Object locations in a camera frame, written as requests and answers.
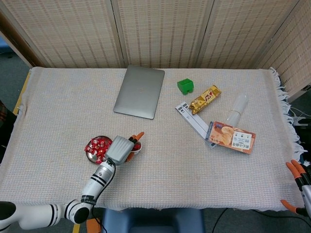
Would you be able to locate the blue chair seat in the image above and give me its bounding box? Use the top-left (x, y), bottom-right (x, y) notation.
top-left (101, 208), bottom-right (206, 233)

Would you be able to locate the white paper cup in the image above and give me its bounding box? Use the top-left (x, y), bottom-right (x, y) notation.
top-left (131, 140), bottom-right (143, 156)

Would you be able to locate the green toy block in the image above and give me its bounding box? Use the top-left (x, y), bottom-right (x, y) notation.
top-left (176, 78), bottom-right (195, 95)

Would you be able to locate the orange potato chips box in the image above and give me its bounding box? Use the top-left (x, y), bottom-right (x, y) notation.
top-left (205, 120), bottom-right (256, 155)

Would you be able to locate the woven folding screen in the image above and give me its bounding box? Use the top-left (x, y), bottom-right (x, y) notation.
top-left (0, 0), bottom-right (311, 97)

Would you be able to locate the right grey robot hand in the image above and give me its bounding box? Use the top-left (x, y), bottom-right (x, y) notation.
top-left (280, 159), bottom-right (311, 216)

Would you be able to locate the gold snack packet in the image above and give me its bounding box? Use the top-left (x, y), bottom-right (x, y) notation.
top-left (189, 85), bottom-right (222, 116)

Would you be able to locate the grey closed laptop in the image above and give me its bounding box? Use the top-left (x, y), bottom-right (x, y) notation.
top-left (113, 65), bottom-right (165, 120)

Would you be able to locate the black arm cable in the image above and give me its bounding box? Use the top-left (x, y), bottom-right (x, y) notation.
top-left (91, 157), bottom-right (117, 233)

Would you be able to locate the orange block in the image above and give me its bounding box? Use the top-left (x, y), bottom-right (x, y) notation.
top-left (86, 218), bottom-right (102, 233)

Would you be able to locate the white flat paper box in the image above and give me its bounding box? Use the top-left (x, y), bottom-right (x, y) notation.
top-left (174, 101), bottom-right (216, 148)

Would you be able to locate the metal dish of red candies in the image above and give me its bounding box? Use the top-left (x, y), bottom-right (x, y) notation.
top-left (84, 135), bottom-right (115, 165)

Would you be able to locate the beige woven tablecloth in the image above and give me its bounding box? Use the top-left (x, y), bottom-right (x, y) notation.
top-left (0, 67), bottom-right (309, 211)

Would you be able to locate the white plastic clamp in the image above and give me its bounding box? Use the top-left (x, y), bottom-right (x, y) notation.
top-left (290, 116), bottom-right (307, 127)

